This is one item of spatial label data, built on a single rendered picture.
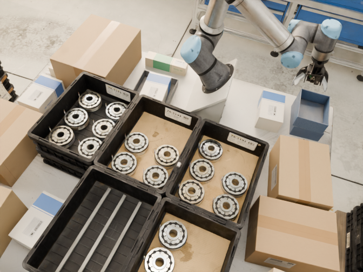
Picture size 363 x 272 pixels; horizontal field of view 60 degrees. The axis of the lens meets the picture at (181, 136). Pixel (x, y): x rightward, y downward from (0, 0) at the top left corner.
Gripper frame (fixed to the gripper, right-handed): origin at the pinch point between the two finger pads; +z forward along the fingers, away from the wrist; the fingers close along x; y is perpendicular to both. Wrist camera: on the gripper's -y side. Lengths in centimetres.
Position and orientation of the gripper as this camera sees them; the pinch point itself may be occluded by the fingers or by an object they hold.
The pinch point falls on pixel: (308, 87)
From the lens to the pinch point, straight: 161.7
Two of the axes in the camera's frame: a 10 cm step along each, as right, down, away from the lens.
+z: 0.5, 6.0, 8.0
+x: 9.4, 2.4, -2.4
